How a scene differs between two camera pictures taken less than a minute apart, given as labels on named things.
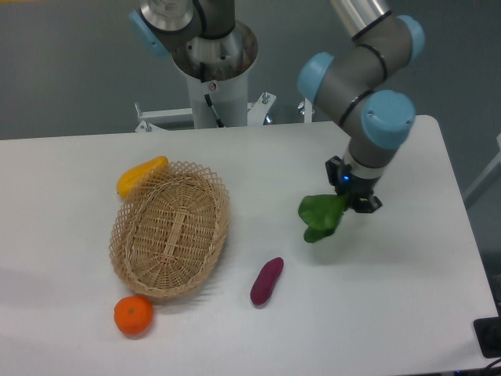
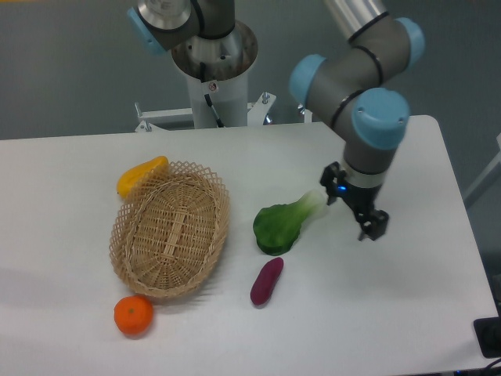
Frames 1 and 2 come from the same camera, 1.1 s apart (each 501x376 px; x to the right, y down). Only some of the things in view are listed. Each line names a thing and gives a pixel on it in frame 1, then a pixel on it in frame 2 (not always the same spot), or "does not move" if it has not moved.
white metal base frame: (258, 113) does not move
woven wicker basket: (165, 238) does not move
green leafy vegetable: (321, 214) → (277, 227)
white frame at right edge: (495, 160) does not move
